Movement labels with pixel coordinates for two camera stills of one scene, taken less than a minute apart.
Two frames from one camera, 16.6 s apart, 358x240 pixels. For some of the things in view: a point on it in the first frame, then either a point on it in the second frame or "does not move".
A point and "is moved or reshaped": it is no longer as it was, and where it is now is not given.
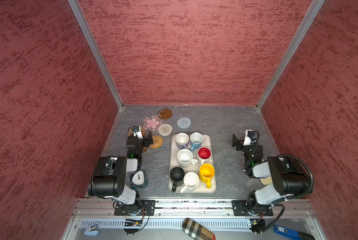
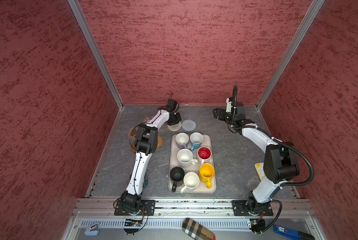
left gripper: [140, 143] to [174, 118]
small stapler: [92, 230] does not move
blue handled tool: [287, 232] does not move
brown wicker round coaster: [157, 142] does not move
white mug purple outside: [182, 139] does not move
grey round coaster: [184, 122] is moved or reshaped
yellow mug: [206, 171] does not move
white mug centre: [185, 158] does not move
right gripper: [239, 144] to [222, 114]
